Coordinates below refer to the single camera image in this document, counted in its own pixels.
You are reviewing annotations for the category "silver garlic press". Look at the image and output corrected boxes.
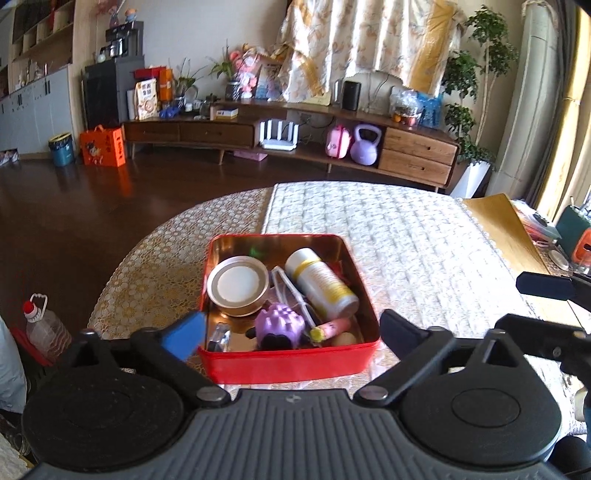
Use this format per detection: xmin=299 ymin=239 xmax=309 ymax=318
xmin=271 ymin=266 xmax=319 ymax=326

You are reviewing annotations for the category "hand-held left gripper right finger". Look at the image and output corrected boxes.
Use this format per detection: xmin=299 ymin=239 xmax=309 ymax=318
xmin=353 ymin=309 xmax=527 ymax=407

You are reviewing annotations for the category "potted orchid plant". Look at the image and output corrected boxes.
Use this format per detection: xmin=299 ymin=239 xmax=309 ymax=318
xmin=208 ymin=41 xmax=243 ymax=100

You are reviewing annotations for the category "yellow curtain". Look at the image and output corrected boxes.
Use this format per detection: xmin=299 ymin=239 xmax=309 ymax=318
xmin=536 ymin=69 xmax=591 ymax=222

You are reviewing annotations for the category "black cabinet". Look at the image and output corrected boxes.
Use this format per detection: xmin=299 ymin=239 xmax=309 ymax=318
xmin=83 ymin=55 xmax=146 ymax=132

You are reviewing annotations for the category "black coffee machine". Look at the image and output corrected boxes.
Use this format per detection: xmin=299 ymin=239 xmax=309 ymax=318
xmin=96 ymin=21 xmax=141 ymax=63

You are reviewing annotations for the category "blue bucket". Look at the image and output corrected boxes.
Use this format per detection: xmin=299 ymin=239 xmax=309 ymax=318
xmin=48 ymin=133 xmax=75 ymax=167

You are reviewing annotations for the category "white bottle with yellow label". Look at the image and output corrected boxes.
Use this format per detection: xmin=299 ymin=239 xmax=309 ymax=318
xmin=285 ymin=248 xmax=360 ymax=319

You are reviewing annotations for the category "yellow table mat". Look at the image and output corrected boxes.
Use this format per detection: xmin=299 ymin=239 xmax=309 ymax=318
xmin=462 ymin=194 xmax=550 ymax=278

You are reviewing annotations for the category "pink doll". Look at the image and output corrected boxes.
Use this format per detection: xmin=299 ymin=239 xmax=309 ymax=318
xmin=229 ymin=45 xmax=259 ymax=100

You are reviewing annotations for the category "floral cover cloth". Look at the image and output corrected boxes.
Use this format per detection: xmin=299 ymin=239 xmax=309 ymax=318
xmin=277 ymin=0 xmax=467 ymax=95

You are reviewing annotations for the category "clear plastic bottle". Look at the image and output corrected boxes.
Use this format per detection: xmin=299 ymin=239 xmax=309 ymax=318
xmin=24 ymin=294 xmax=73 ymax=365

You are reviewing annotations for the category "quilted cream table mat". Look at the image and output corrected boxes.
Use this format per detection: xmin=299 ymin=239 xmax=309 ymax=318
xmin=217 ymin=181 xmax=578 ymax=386

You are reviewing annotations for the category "clear plastic bag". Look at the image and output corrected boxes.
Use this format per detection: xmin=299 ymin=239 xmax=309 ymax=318
xmin=512 ymin=199 xmax=561 ymax=243

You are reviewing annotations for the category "black speaker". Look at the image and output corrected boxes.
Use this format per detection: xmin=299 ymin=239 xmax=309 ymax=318
xmin=342 ymin=80 xmax=362 ymax=112

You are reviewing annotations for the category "gold round tin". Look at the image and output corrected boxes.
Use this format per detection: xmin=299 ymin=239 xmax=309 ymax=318
xmin=206 ymin=255 xmax=270 ymax=318

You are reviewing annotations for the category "green utensil holder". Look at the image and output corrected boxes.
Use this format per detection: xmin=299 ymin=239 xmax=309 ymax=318
xmin=556 ymin=196 xmax=591 ymax=273

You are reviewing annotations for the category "purple spiky toy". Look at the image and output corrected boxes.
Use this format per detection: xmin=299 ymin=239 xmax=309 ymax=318
xmin=245 ymin=302 xmax=306 ymax=350

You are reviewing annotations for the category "blue picture card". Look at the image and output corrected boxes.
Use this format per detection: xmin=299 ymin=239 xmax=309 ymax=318
xmin=418 ymin=91 xmax=446 ymax=129

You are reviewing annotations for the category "purple kettlebell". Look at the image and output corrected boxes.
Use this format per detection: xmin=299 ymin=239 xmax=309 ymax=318
xmin=349 ymin=124 xmax=383 ymax=165

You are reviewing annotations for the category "red tin box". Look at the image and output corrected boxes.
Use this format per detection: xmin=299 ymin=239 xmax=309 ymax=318
xmin=198 ymin=234 xmax=382 ymax=384

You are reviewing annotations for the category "silver nail clipper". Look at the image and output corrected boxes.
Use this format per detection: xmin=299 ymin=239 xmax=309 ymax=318
xmin=208 ymin=322 xmax=232 ymax=352

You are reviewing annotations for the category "pink toy suitcase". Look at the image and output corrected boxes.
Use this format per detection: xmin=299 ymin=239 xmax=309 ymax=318
xmin=324 ymin=124 xmax=352 ymax=159

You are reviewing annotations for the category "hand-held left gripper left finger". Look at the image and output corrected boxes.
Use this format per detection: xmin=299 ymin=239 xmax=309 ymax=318
xmin=69 ymin=311 xmax=230 ymax=409

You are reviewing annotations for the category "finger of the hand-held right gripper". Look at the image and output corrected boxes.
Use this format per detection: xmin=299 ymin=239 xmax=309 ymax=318
xmin=496 ymin=314 xmax=591 ymax=358
xmin=516 ymin=271 xmax=591 ymax=305

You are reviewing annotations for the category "white standing air conditioner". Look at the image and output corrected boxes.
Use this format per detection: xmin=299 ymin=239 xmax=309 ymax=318
xmin=487 ymin=0 xmax=578 ymax=201

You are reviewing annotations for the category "orange gift bag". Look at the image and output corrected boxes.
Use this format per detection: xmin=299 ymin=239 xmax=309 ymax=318
xmin=79 ymin=126 xmax=126 ymax=167

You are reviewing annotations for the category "red gift box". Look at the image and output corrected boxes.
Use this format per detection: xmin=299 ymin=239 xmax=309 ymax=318
xmin=134 ymin=67 xmax=174 ymax=102

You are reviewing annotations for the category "wooden tv stand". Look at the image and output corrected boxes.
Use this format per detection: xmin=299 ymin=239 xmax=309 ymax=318
xmin=121 ymin=99 xmax=462 ymax=192

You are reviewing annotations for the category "wall shelf unit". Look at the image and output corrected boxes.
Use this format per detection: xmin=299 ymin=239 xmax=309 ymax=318
xmin=0 ymin=0 xmax=86 ymax=160

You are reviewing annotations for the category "printed snack bag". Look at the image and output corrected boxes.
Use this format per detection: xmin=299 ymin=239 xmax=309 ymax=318
xmin=134 ymin=78 xmax=160 ymax=121

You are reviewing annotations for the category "plastic bag of fruit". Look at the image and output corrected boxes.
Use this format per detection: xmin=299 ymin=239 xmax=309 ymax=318
xmin=389 ymin=86 xmax=423 ymax=125

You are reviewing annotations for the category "orange container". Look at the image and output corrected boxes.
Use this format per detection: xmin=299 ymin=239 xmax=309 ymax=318
xmin=573 ymin=228 xmax=591 ymax=275

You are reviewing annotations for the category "potted tree in white planter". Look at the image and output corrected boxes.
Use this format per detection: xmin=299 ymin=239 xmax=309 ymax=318
xmin=441 ymin=6 xmax=520 ymax=199

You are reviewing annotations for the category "small potted plant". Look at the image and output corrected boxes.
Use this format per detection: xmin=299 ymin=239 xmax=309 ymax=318
xmin=173 ymin=58 xmax=206 ymax=109

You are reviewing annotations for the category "pink tube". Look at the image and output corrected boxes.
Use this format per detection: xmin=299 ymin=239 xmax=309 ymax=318
xmin=308 ymin=318 xmax=354 ymax=343

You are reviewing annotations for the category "white router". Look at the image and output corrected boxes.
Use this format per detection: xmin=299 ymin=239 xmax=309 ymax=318
xmin=259 ymin=119 xmax=298 ymax=151

